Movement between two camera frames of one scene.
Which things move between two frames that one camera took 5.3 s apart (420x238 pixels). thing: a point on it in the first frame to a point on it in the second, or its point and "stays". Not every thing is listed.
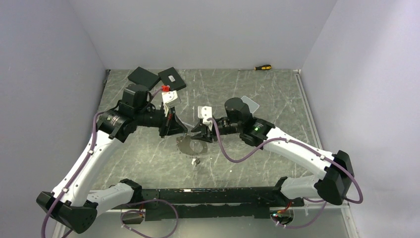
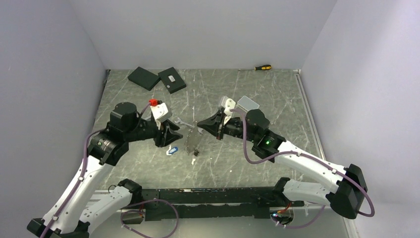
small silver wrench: [188, 125] stays
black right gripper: [205, 134] to [215, 124]
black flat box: [140, 76] stays
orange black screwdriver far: [261, 67] stays
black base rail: [253, 202] stays
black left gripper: [173, 126] to [168, 136]
